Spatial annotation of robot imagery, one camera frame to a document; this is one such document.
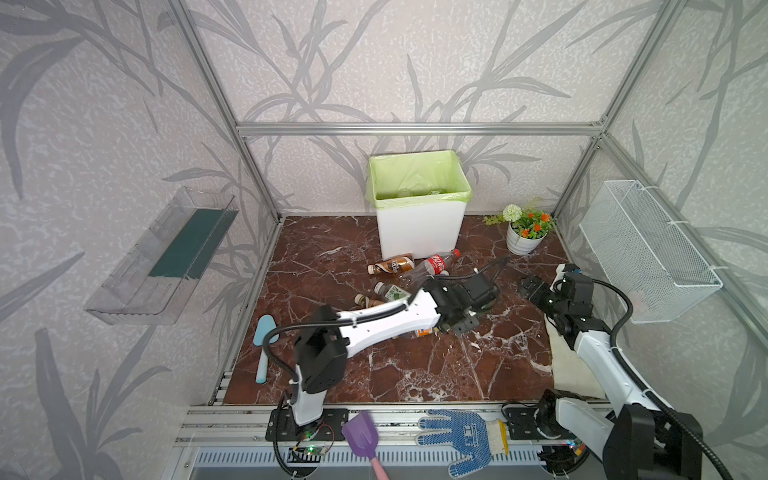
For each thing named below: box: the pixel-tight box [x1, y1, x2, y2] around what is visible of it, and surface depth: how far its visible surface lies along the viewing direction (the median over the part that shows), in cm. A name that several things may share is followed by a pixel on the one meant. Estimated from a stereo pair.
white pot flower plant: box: [482, 204, 555, 255], surface depth 103 cm
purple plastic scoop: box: [341, 410, 389, 480], surface depth 73 cm
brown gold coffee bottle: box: [368, 254, 415, 275], surface depth 102 cm
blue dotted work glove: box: [416, 409, 509, 479], surface depth 73 cm
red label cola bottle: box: [400, 249, 461, 287], surface depth 101 cm
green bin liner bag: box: [364, 150, 473, 209], surface depth 101 cm
